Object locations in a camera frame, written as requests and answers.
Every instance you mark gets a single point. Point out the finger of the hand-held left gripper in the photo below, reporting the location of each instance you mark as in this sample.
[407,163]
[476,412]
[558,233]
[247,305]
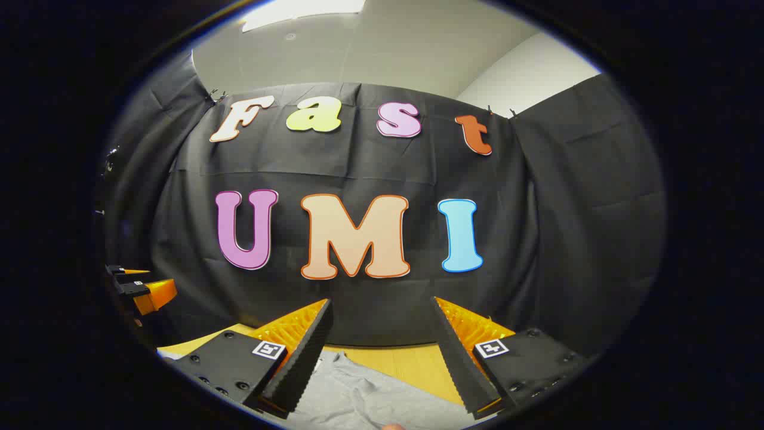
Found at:
[122,272]
[155,295]

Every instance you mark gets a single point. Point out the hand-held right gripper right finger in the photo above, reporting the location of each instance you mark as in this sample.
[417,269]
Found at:
[462,370]

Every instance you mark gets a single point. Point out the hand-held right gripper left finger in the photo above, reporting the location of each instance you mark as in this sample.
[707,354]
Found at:
[301,364]

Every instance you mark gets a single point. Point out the grey zip-collar sweatshirt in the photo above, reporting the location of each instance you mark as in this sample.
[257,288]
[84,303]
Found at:
[358,394]

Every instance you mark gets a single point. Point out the black backdrop cloth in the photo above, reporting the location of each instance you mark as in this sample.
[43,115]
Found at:
[358,173]

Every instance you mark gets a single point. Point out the ceiling light panel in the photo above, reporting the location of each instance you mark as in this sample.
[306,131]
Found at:
[298,12]

